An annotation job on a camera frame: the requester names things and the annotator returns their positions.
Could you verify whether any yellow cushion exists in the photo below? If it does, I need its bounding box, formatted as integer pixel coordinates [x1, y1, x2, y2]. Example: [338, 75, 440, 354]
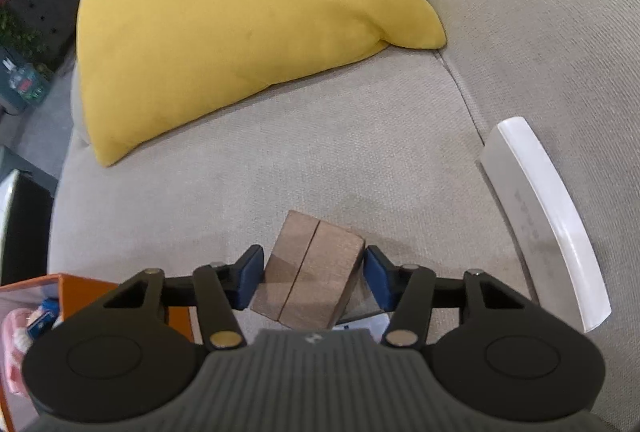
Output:
[77, 0, 446, 166]

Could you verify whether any white curved box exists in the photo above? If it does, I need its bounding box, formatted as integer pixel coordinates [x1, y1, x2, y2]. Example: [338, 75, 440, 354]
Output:
[480, 117, 612, 334]

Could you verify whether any orange storage box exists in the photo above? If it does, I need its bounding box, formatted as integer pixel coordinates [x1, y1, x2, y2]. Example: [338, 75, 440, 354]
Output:
[1, 268, 203, 431]

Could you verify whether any white topped side table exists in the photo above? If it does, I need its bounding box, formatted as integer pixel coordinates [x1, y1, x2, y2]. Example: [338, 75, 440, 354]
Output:
[1, 145, 58, 286]

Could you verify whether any beige sofa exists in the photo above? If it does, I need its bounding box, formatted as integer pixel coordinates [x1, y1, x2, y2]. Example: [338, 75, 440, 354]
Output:
[49, 0, 639, 431]

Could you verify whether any white printed packet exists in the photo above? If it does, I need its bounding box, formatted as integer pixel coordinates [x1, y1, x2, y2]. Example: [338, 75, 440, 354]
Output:
[333, 313, 390, 343]

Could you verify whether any brown cardboard box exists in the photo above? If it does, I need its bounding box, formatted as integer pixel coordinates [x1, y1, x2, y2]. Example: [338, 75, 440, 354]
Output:
[250, 210, 366, 330]

